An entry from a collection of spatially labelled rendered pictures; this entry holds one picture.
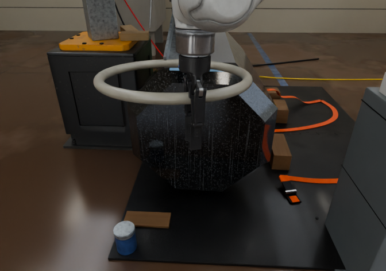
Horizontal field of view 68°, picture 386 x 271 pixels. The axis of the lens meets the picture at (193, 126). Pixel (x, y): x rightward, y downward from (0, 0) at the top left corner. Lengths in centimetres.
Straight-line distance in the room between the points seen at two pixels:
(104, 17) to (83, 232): 141
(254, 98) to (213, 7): 107
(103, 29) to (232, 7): 184
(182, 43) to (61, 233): 135
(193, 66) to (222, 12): 23
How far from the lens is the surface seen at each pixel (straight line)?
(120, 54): 201
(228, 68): 104
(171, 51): 126
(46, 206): 196
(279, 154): 202
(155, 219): 166
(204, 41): 65
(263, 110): 151
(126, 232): 147
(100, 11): 222
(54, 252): 169
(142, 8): 459
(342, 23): 741
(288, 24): 703
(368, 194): 138
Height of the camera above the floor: 122
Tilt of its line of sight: 28 degrees down
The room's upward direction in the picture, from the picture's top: straight up
